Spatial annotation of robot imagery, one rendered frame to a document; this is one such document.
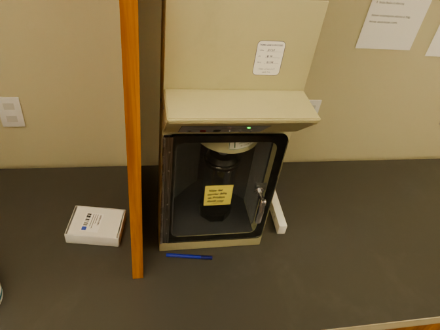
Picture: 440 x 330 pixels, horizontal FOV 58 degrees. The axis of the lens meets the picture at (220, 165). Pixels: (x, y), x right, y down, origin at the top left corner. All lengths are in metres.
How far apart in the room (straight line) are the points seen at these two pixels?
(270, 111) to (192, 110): 0.16
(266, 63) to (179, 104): 0.21
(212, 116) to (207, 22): 0.18
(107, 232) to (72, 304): 0.23
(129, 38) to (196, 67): 0.19
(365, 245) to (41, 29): 1.21
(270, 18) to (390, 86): 0.89
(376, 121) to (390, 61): 0.27
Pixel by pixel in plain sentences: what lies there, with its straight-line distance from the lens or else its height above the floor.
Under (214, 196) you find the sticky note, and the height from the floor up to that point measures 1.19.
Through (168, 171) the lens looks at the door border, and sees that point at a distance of 1.00.
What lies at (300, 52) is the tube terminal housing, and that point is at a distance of 0.90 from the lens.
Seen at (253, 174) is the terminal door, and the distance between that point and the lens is 1.05.
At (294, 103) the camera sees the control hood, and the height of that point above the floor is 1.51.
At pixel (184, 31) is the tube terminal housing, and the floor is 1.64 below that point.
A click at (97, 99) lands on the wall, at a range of 1.40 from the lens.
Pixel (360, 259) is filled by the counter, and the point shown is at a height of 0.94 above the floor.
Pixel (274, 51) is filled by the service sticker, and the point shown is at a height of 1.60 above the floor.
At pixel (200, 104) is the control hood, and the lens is 0.83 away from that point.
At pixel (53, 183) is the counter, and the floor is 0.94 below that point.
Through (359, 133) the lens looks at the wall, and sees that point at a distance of 1.73.
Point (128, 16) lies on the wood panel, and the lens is 0.71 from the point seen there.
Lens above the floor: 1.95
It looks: 41 degrees down
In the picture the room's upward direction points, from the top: 9 degrees clockwise
